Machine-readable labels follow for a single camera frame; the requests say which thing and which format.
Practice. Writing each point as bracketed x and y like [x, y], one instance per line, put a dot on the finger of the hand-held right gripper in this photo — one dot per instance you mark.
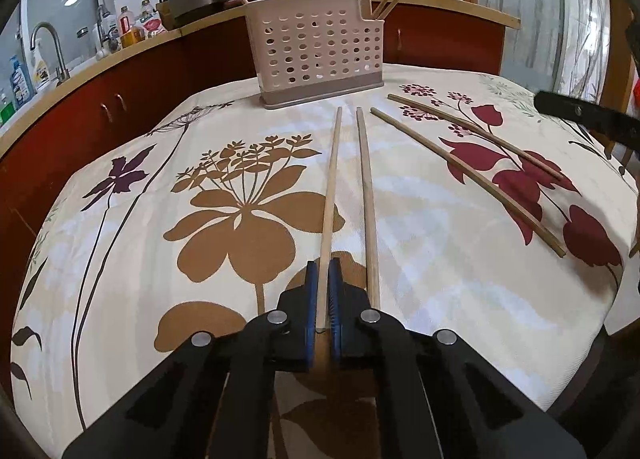
[580, 111]

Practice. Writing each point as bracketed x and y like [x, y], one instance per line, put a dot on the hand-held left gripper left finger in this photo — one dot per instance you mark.
[310, 284]

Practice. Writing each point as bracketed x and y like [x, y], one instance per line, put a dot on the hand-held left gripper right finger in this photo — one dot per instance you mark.
[335, 299]

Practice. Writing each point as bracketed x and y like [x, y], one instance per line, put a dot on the beige perforated chopstick holder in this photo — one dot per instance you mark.
[310, 49]

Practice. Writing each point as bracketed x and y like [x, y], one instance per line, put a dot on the floral tablecloth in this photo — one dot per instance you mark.
[425, 249]

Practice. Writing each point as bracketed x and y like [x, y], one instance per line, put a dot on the beige kitchen countertop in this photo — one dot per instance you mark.
[450, 1]

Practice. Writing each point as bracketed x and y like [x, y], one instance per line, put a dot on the red and white packet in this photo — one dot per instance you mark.
[154, 25]

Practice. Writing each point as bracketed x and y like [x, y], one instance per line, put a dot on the cooking oil bottle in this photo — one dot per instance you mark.
[129, 31]

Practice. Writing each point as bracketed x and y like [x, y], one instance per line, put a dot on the clear condiment bottle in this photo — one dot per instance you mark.
[145, 9]

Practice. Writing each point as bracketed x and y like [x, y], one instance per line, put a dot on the small steel tap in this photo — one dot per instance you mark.
[105, 34]

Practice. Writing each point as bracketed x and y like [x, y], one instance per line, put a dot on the steel gooseneck faucet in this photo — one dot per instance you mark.
[57, 54]

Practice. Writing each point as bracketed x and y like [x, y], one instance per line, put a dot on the white spray bottle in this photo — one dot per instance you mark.
[40, 66]

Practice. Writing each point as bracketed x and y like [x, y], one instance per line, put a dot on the green dish soap bottle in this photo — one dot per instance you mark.
[6, 109]

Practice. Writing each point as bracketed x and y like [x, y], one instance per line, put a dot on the blue detergent bottle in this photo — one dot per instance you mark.
[21, 84]

